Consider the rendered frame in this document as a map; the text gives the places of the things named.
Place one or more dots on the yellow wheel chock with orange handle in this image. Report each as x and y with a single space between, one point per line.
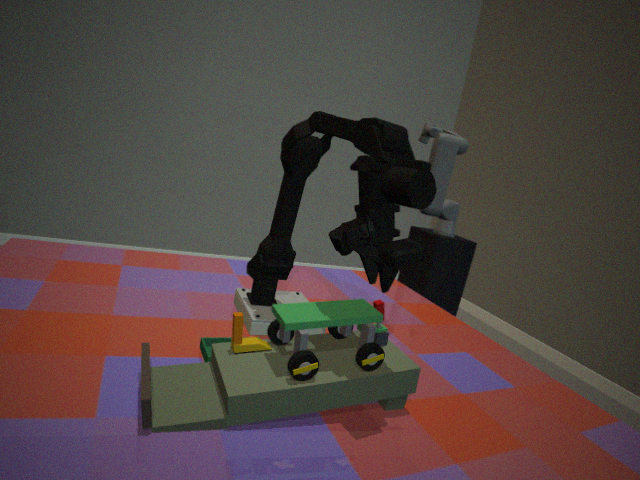
245 345

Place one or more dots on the green wheeled trolley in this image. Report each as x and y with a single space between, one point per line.
339 317

